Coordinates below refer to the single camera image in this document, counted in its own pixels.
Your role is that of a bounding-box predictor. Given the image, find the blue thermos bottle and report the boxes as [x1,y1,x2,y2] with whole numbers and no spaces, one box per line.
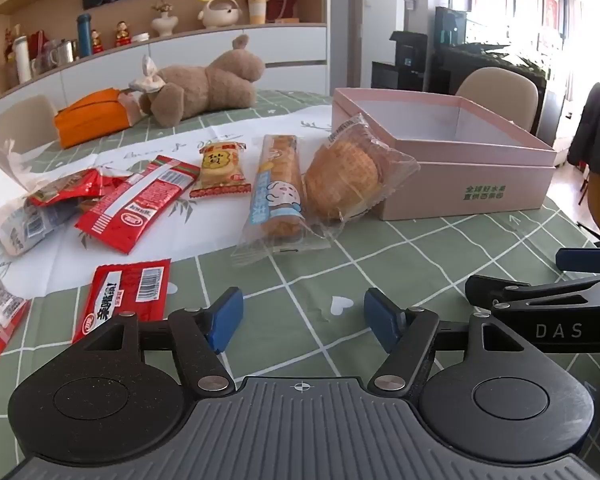
[76,13,93,58]

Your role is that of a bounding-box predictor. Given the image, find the red packet with white strip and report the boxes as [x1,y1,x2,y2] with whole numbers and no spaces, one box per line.
[75,155,201,255]

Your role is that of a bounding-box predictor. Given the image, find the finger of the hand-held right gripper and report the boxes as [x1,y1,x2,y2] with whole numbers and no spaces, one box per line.
[465,274,546,317]
[555,246,600,272]

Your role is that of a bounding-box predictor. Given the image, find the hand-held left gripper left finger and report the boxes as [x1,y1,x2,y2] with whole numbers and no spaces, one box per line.
[71,286,245,396]

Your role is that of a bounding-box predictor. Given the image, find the white bunny ornament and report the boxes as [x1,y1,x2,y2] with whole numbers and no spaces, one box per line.
[197,0,243,30]

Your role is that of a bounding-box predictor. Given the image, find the yellow rice cracker packet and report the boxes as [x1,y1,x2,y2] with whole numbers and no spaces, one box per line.
[189,141,253,199]

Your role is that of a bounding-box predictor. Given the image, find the long cake packet blue label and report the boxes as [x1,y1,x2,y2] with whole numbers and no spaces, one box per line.
[230,134,331,267]

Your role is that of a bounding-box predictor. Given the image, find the clear grey snack packet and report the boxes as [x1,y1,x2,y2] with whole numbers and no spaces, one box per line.
[0,197,81,258]

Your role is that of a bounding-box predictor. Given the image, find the white wooden shelf cabinet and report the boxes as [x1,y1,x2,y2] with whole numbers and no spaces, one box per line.
[0,0,328,111]

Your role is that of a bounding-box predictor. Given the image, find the white thermos bottle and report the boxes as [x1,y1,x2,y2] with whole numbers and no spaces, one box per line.
[13,35,32,84]

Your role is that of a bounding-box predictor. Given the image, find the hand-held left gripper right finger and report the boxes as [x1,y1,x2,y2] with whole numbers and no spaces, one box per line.
[363,287,533,397]

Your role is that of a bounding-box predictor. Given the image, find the round bread packet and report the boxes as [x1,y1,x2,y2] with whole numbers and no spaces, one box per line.
[304,115,421,225]

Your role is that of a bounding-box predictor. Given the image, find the beige chair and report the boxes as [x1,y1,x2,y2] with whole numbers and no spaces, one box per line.
[0,94,61,156]
[455,66,540,136]

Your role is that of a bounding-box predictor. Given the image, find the orange tissue pouch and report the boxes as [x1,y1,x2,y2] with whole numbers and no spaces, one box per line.
[54,87,143,149]

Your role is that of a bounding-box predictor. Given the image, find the fish tank with black stand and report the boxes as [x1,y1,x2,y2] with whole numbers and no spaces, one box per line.
[434,0,566,136]

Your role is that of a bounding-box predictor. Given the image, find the black water dispenser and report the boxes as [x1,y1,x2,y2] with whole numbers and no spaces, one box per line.
[371,31,428,93]

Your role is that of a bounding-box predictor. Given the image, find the white flower vase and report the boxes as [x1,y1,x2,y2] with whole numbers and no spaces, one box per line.
[151,0,180,37]

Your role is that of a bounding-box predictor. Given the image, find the pink cardboard box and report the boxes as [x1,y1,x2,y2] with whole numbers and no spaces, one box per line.
[330,87,558,222]

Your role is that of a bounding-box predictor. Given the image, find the brown plush bear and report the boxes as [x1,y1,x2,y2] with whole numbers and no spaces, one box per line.
[139,35,266,128]

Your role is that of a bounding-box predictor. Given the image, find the red barcode snack packet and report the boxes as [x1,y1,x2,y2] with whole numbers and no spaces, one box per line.
[72,258,172,346]

